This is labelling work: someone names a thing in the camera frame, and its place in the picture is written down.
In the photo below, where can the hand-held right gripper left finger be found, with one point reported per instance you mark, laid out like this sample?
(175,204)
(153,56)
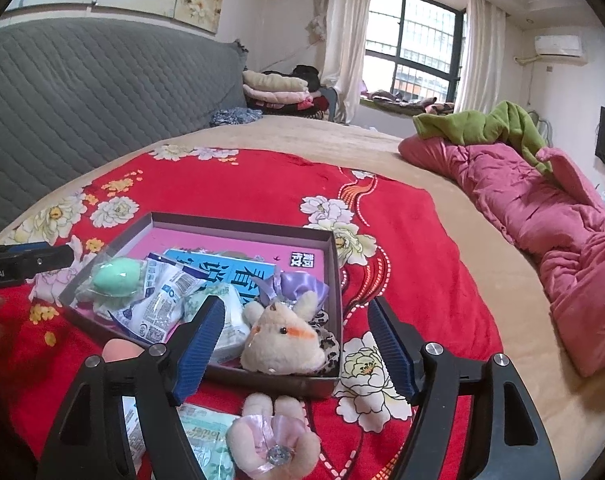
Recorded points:
(202,345)

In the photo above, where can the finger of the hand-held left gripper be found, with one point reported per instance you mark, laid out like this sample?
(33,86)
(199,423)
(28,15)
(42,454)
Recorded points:
(57,257)

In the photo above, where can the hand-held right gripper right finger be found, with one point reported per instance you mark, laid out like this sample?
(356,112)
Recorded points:
(390,347)

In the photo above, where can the leopard print cloth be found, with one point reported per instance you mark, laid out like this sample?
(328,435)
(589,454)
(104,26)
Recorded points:
(330,347)

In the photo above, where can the white blue wipe packet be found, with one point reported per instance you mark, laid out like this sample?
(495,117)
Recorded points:
(132,430)
(147,317)
(175,280)

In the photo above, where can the green makeup sponge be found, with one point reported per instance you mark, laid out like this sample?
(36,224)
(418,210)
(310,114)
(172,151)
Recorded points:
(115,280)

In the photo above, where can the white plush rabbit purple bow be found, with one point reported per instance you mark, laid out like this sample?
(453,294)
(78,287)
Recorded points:
(282,345)

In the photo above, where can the grey cardboard box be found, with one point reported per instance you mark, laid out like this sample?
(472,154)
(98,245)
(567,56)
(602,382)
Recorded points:
(277,386)

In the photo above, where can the plush toy with pink bow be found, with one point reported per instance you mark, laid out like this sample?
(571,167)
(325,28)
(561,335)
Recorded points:
(287,410)

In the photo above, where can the peach makeup sponge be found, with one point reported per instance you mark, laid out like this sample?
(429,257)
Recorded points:
(121,351)

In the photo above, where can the red floral blanket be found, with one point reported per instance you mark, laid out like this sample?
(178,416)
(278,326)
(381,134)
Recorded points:
(422,270)

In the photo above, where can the grey quilted headboard cover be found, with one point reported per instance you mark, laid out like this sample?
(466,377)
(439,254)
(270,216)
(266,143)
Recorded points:
(82,110)

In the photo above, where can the pink quilt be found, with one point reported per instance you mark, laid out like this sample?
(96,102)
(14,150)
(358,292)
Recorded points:
(557,220)

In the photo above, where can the blue patterned cloth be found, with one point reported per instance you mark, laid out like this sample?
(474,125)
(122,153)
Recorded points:
(235,117)

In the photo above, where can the green blanket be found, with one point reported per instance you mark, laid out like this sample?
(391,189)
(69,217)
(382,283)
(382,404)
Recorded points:
(482,125)

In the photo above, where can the clothes on window seat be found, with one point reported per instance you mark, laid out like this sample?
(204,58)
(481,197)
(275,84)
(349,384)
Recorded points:
(407,102)

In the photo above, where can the pink folded blanket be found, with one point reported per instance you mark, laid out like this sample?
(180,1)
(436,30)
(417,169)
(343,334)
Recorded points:
(277,96)

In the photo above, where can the beige folded blanket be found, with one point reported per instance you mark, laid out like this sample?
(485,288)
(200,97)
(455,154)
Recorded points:
(272,81)

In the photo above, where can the black garment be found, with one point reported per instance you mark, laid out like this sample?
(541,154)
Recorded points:
(307,75)

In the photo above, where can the white curtain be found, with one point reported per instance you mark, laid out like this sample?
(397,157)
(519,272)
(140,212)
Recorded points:
(347,35)
(480,55)

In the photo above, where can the white air conditioner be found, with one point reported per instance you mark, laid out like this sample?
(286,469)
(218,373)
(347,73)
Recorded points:
(557,46)

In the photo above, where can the window with dark frame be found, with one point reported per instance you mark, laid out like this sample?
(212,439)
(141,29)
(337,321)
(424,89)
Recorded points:
(417,45)

